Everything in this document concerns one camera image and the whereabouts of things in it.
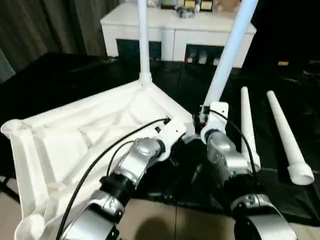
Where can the white plastic table leg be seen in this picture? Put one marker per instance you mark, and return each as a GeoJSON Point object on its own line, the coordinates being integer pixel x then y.
{"type": "Point", "coordinates": [145, 37]}
{"type": "Point", "coordinates": [287, 137]}
{"type": "Point", "coordinates": [247, 120]}
{"type": "Point", "coordinates": [230, 50]}

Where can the white plastic table top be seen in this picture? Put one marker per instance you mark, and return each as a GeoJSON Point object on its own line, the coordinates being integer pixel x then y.
{"type": "Point", "coordinates": [62, 140]}

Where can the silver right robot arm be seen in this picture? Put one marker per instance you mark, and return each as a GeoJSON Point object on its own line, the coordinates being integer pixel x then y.
{"type": "Point", "coordinates": [225, 155]}

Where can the white mug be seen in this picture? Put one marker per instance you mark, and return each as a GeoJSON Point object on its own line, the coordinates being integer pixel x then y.
{"type": "Point", "coordinates": [216, 61]}

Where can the white jar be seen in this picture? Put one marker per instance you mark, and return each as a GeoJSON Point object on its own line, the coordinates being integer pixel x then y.
{"type": "Point", "coordinates": [201, 58]}

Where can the yellow label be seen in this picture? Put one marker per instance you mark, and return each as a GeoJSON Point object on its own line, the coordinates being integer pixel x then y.
{"type": "Point", "coordinates": [282, 63]}

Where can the black plastic bag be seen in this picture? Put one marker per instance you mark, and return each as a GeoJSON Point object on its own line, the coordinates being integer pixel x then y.
{"type": "Point", "coordinates": [185, 12]}

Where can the beige plush toy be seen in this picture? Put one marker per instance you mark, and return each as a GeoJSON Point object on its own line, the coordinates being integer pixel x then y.
{"type": "Point", "coordinates": [227, 5]}

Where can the white sideboard cabinet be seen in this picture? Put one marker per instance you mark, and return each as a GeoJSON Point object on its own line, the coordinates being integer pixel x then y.
{"type": "Point", "coordinates": [125, 27]}

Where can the framed certificate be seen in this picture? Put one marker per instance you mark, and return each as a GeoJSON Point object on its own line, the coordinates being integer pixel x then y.
{"type": "Point", "coordinates": [167, 3]}

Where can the black work mat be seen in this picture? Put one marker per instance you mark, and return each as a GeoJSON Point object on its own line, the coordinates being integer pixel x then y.
{"type": "Point", "coordinates": [75, 67]}

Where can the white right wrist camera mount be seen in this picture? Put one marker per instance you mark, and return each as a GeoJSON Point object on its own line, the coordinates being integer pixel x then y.
{"type": "Point", "coordinates": [217, 117]}

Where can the small picture frame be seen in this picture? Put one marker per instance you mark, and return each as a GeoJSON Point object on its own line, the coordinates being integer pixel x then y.
{"type": "Point", "coordinates": [206, 5]}

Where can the black metal table frame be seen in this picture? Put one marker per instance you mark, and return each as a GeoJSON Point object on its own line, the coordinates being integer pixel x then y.
{"type": "Point", "coordinates": [6, 186]}

